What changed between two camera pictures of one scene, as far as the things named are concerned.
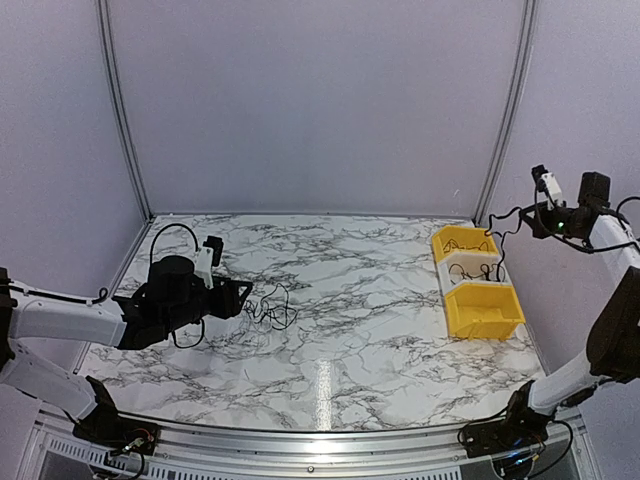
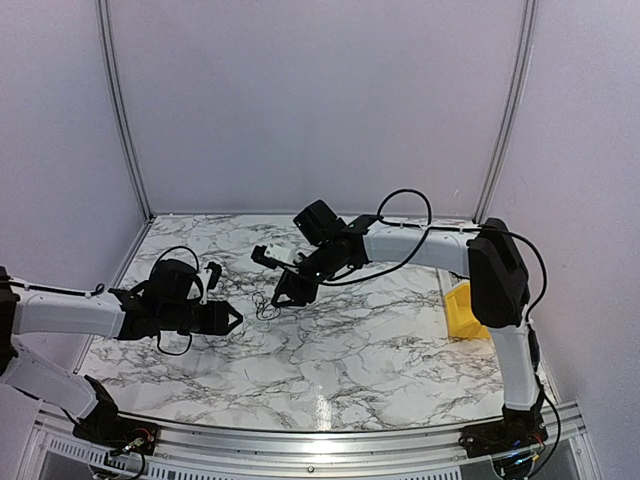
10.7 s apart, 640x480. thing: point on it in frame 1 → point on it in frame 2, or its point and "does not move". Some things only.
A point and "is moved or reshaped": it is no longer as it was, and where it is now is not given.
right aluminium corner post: [511, 112] does not move
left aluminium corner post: [120, 112] does not move
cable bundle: [273, 309] is moved or reshaped
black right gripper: [539, 224] → [301, 295]
